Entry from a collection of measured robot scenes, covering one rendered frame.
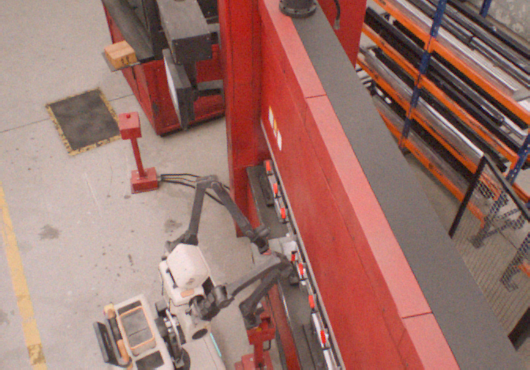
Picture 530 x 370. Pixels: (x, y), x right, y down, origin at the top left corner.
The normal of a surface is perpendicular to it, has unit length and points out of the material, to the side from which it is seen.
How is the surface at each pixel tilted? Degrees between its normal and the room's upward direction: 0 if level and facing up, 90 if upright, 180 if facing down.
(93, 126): 0
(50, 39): 0
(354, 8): 90
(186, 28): 0
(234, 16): 90
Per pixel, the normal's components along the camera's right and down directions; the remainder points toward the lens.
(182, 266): -0.66, -0.21
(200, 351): 0.00, -0.68
